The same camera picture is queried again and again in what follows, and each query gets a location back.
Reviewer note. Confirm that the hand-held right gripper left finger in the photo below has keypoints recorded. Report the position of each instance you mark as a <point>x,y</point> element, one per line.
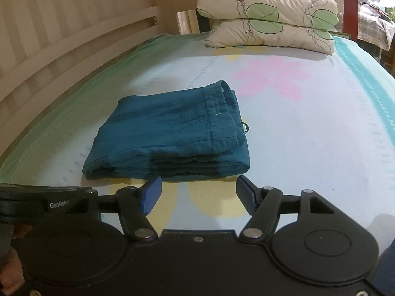
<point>151,197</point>

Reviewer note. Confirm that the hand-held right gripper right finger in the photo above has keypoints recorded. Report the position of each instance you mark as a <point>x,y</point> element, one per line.
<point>247,197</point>

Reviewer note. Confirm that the teal pants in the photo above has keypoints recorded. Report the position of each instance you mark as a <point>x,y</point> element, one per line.
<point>169,129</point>

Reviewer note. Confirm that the person's left hand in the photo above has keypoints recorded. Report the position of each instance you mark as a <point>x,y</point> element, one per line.
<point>12,274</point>

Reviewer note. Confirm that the person's right leg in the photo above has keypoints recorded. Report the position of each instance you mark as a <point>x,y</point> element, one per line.
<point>385,274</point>

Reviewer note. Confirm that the white leaf print pillow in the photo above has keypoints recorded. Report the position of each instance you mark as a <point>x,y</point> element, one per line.
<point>277,3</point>
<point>277,38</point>

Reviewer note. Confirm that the red wooden panel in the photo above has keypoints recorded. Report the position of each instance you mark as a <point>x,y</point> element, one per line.
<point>350,18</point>

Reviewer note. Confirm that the plaid cloth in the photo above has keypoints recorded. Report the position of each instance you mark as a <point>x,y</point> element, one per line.
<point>373,27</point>

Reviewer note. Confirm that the wooden bed rail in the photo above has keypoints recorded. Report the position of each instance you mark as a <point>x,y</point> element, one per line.
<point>61,21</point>

